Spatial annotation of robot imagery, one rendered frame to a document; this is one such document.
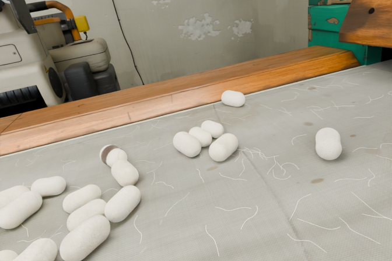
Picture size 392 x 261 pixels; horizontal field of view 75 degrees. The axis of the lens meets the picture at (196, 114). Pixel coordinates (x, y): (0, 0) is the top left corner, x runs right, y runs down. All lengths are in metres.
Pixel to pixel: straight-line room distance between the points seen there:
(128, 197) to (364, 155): 0.21
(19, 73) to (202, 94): 0.61
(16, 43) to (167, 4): 1.57
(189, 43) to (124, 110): 1.98
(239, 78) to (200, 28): 1.96
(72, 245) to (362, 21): 0.43
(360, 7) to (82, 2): 2.05
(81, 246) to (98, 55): 0.98
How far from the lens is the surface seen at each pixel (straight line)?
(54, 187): 0.28
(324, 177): 0.24
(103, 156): 0.29
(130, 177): 0.25
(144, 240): 0.21
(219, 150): 0.25
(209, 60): 2.42
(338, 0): 0.57
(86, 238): 0.21
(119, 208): 0.22
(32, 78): 0.89
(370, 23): 0.44
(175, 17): 2.31
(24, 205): 0.27
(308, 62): 0.48
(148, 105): 0.40
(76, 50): 1.15
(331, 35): 0.59
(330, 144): 0.25
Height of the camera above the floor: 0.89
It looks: 24 degrees down
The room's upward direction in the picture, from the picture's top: 11 degrees counter-clockwise
